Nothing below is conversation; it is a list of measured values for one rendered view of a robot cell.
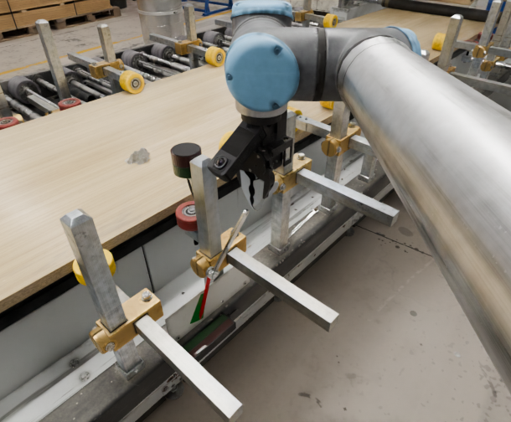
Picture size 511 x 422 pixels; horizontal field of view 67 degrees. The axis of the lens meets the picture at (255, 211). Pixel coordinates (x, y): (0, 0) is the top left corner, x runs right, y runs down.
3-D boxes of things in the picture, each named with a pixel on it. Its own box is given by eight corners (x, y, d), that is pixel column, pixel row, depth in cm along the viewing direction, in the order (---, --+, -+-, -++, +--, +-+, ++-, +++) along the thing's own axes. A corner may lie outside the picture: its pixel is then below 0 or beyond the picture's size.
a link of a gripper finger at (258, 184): (282, 205, 80) (284, 167, 75) (263, 218, 77) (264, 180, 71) (270, 199, 82) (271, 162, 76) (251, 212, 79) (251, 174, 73)
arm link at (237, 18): (227, 6, 52) (232, -7, 60) (230, 95, 60) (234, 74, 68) (296, 6, 52) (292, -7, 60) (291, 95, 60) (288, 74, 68)
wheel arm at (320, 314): (337, 325, 78) (339, 311, 75) (327, 336, 76) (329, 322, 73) (194, 229, 101) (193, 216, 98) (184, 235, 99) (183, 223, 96)
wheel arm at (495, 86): (519, 95, 144) (523, 87, 143) (517, 97, 143) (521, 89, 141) (425, 73, 164) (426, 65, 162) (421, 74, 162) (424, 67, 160)
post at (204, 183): (226, 315, 102) (214, 156, 73) (217, 323, 100) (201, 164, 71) (218, 307, 104) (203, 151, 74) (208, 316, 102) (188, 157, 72)
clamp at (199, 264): (246, 251, 94) (246, 235, 91) (205, 282, 87) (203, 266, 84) (230, 240, 97) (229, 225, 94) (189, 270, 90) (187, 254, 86)
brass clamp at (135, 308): (166, 316, 80) (162, 301, 77) (107, 361, 72) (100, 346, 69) (148, 301, 83) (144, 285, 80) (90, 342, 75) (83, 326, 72)
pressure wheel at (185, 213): (218, 243, 100) (214, 208, 93) (194, 259, 96) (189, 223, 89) (198, 229, 105) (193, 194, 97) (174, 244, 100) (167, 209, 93)
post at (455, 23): (428, 133, 171) (464, 14, 141) (425, 136, 169) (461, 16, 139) (420, 131, 173) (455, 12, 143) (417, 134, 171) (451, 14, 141)
